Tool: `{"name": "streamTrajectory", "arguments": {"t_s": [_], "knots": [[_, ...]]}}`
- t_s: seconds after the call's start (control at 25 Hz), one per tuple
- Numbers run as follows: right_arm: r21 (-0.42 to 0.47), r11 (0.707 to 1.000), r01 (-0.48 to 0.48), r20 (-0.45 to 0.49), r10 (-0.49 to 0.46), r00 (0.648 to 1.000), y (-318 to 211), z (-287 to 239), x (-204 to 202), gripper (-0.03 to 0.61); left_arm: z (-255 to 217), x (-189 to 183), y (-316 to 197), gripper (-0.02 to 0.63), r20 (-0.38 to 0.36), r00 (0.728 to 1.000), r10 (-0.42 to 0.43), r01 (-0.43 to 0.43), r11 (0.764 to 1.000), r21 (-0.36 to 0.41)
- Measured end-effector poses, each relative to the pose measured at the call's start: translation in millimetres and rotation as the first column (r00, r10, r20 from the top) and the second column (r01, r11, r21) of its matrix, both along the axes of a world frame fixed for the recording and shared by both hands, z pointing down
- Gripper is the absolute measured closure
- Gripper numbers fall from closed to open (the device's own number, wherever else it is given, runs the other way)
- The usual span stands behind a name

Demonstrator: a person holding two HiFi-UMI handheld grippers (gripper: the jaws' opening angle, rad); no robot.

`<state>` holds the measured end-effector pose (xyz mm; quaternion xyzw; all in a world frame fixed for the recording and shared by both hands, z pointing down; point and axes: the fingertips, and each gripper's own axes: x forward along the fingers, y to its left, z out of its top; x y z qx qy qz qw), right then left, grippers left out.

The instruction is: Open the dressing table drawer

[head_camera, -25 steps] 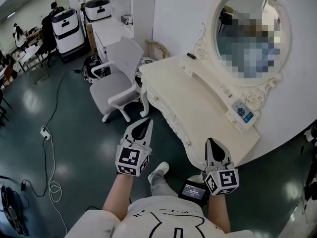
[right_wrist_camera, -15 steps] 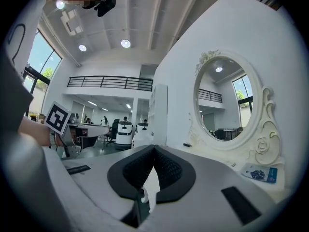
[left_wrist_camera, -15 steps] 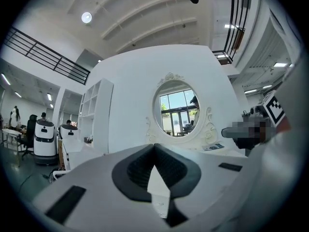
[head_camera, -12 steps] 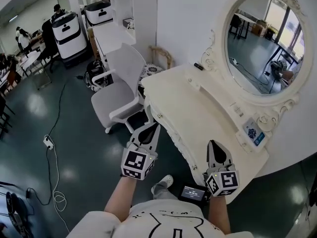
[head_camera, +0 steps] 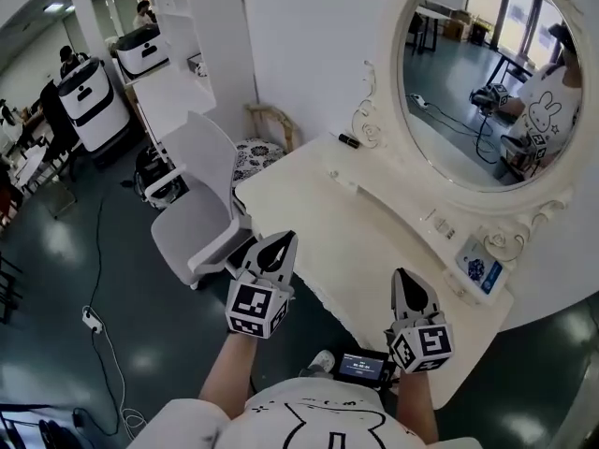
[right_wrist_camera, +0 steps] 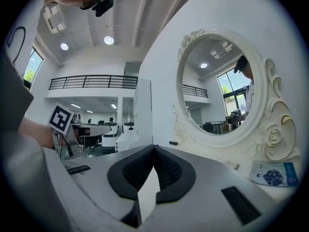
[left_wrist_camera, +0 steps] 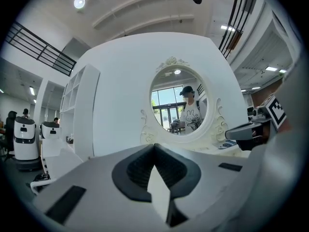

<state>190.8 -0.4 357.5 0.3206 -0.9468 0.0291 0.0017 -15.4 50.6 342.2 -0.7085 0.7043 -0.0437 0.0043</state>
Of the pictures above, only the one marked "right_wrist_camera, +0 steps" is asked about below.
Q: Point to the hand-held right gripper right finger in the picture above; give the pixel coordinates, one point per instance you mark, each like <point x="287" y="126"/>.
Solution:
<point x="207" y="178"/>

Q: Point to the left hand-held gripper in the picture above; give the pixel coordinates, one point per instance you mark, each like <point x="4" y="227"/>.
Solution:
<point x="60" y="117"/>

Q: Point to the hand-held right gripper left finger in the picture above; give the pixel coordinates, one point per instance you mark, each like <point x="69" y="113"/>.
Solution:
<point x="96" y="168"/>

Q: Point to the person's left forearm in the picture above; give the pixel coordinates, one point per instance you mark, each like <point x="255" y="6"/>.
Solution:
<point x="36" y="132"/>

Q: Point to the white dressing table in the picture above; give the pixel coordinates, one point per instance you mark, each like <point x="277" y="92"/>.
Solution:
<point x="205" y="153"/>

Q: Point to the white robot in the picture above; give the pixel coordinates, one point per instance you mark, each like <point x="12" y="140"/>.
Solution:
<point x="128" y="129"/>
<point x="110" y="136"/>

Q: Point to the white background desk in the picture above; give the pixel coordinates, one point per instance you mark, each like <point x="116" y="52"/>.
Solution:
<point x="125" y="141"/>

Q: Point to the small white paper tag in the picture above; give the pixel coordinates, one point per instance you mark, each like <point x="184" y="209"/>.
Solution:
<point x="237" y="166"/>

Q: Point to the black balcony railing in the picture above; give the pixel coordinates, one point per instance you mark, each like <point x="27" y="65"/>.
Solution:
<point x="94" y="82"/>

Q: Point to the small black object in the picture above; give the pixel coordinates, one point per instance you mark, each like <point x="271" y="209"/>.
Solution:
<point x="173" y="143"/>

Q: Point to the white partition panel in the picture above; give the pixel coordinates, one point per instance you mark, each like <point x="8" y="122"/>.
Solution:
<point x="143" y="110"/>

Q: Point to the blue and white sachet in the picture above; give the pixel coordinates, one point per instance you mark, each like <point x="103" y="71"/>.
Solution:
<point x="272" y="175"/>

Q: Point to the white ornate oval mirror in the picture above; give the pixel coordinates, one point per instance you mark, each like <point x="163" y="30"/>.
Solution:
<point x="263" y="134"/>

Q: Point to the large window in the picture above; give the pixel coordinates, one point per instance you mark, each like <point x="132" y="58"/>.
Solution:
<point x="32" y="69"/>

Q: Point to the round ceiling light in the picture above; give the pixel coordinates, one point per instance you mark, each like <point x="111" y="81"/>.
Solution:
<point x="108" y="40"/>
<point x="64" y="46"/>

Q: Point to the person's white shirt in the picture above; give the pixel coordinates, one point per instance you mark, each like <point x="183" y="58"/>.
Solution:
<point x="14" y="93"/>

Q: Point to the ceiling air conditioner unit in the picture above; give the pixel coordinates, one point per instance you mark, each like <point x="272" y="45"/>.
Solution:
<point x="54" y="18"/>

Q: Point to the black head-worn camera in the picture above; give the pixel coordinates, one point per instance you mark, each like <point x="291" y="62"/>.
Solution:
<point x="103" y="6"/>

